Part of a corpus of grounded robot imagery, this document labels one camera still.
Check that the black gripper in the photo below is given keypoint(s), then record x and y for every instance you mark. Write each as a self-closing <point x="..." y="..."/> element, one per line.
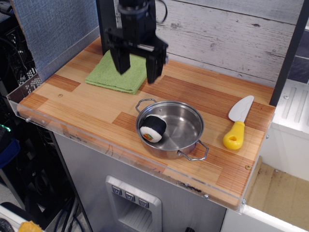
<point x="137" y="35"/>

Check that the plush sushi roll toy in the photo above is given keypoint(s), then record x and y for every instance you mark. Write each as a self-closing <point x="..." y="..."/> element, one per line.
<point x="153" y="127"/>

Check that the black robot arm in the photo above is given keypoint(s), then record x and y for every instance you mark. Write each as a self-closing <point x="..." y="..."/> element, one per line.
<point x="134" y="3"/>

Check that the green folded cloth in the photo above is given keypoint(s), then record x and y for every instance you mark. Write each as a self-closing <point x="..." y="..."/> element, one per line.
<point x="105" y="74"/>

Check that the stainless steel pot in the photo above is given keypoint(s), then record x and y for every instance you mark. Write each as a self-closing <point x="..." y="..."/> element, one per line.
<point x="185" y="126"/>

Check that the blue fabric panel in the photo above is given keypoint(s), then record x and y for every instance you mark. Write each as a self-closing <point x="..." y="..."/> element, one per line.
<point x="56" y="30"/>

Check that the silver toy fridge dispenser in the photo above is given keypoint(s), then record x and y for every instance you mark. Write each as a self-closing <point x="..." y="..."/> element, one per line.
<point x="134" y="209"/>

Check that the white toy sink unit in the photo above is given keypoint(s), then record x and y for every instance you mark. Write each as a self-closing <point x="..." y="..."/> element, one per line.
<point x="286" y="146"/>

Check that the dark left vertical post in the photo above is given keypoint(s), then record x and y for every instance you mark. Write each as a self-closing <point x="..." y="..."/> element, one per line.
<point x="106" y="20"/>

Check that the dark vertical post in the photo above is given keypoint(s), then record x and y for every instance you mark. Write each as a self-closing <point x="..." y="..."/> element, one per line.
<point x="106" y="20"/>
<point x="291" y="52"/>

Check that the yellow handled toy knife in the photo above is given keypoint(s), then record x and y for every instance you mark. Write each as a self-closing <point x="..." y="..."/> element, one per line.
<point x="234" y="139"/>

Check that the dark right vertical post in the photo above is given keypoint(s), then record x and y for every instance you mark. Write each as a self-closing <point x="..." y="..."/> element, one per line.
<point x="291" y="52"/>

